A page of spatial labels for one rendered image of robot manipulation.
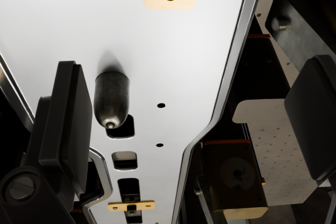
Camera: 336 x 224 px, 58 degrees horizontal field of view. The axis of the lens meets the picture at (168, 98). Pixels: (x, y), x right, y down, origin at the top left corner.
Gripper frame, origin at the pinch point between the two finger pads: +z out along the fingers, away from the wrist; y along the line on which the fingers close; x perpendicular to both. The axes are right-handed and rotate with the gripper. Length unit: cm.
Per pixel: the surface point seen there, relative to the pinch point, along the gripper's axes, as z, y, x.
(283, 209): 73, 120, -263
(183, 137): 12.0, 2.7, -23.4
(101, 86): 10.6, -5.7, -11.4
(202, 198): 10.1, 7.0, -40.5
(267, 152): 41, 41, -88
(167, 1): 11.8, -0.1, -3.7
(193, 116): 12.0, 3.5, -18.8
